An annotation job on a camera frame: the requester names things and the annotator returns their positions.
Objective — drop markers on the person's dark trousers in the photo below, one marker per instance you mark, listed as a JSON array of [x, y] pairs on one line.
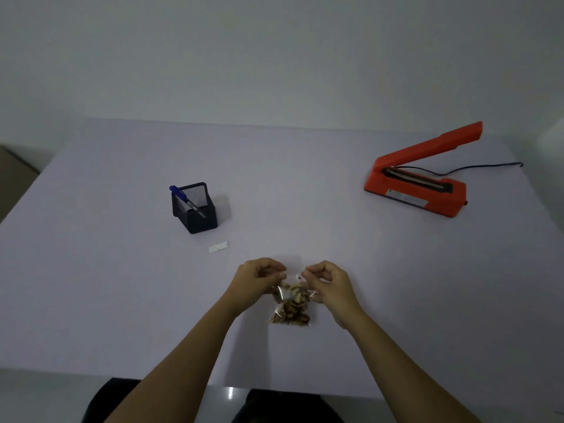
[[282, 407]]

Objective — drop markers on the black mesh pen holder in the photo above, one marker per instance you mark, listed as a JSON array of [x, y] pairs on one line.
[[198, 218]]

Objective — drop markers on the person's left forearm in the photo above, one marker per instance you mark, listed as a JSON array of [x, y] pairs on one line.
[[185, 370]]

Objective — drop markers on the person's left thumb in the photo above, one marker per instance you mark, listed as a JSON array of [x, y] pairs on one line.
[[274, 277]]

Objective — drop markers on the person's right hand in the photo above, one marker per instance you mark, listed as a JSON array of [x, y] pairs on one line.
[[337, 292]]

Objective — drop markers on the person's right forearm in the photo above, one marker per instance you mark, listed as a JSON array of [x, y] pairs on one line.
[[405, 374]]

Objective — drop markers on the orange heat sealer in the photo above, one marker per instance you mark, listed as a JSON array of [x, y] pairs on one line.
[[418, 189]]

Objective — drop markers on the clear plastic bag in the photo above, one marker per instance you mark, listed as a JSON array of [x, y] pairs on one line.
[[294, 277]]

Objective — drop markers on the person's left hand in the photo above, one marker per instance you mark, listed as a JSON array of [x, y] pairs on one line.
[[249, 284]]

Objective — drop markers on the person's right thumb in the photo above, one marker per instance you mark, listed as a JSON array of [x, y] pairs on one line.
[[320, 282]]

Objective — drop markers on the blue pen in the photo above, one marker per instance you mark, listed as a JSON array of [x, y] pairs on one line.
[[180, 196]]

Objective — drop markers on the small white label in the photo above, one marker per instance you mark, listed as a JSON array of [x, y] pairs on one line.
[[218, 247]]

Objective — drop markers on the brown dried slices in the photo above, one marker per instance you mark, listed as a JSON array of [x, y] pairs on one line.
[[293, 310]]

